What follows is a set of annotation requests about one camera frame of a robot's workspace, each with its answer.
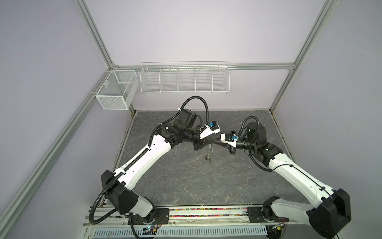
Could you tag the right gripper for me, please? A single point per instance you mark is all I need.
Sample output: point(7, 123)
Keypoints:
point(231, 149)

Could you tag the aluminium frame profile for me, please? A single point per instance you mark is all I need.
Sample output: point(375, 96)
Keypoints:
point(49, 62)

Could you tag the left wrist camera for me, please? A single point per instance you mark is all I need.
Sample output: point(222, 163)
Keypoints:
point(212, 128)

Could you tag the white mesh box basket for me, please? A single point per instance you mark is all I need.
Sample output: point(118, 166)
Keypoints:
point(118, 89)

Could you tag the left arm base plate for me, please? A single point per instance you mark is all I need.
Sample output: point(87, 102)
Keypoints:
point(156, 216)

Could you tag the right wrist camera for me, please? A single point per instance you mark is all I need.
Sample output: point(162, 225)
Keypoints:
point(229, 139)

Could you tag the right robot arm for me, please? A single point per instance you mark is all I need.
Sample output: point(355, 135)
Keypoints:
point(327, 211)

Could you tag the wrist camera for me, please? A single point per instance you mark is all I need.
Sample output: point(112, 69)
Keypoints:
point(229, 139)
point(212, 128)

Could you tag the grey perforated ring disc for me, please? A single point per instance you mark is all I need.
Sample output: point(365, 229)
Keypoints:
point(210, 153)

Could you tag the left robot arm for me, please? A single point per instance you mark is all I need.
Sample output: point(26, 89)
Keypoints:
point(117, 186)

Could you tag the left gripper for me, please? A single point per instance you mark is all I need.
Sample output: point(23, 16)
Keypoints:
point(202, 143)

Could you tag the white vented cable duct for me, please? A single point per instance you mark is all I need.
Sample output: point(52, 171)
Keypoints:
point(181, 232)

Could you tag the white wire shelf basket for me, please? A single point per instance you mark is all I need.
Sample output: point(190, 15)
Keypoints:
point(185, 77)

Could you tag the aluminium mounting rail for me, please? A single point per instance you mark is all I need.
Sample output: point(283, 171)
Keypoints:
point(213, 215)

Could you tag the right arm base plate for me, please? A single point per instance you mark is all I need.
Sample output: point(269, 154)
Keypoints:
point(255, 214)

